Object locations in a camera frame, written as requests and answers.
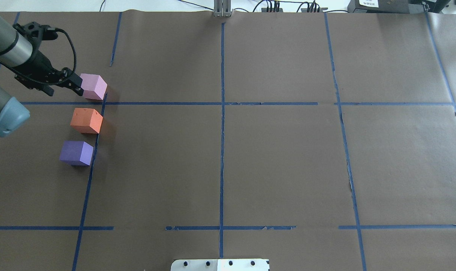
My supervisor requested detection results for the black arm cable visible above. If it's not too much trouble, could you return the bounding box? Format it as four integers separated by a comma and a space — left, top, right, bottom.
0, 28, 78, 85

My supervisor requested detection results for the black box device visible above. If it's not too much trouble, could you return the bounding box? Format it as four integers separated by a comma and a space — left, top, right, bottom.
347, 0, 450, 14

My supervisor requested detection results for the purple foam cube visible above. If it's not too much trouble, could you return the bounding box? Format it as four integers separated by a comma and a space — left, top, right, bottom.
59, 141, 94, 166

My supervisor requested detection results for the black power strip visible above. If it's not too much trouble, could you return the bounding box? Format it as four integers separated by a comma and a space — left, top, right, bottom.
257, 0, 313, 12

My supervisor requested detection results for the orange foam cube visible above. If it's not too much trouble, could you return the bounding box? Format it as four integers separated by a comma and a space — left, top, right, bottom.
70, 108, 103, 134

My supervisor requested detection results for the aluminium frame post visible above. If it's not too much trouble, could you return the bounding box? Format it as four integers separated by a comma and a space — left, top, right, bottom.
213, 0, 232, 17

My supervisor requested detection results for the pink foam cube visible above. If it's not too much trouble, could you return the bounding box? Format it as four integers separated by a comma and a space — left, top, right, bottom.
80, 73, 108, 100

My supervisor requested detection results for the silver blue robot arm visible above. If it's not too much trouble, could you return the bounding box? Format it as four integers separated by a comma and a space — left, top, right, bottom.
0, 15, 84, 138

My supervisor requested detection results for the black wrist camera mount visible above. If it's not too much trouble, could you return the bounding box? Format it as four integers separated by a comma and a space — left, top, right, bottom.
13, 22, 58, 41

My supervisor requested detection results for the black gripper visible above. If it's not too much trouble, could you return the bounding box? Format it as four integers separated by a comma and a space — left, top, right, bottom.
14, 53, 84, 96

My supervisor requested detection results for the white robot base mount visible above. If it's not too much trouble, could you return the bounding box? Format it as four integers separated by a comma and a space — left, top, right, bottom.
170, 259, 270, 271

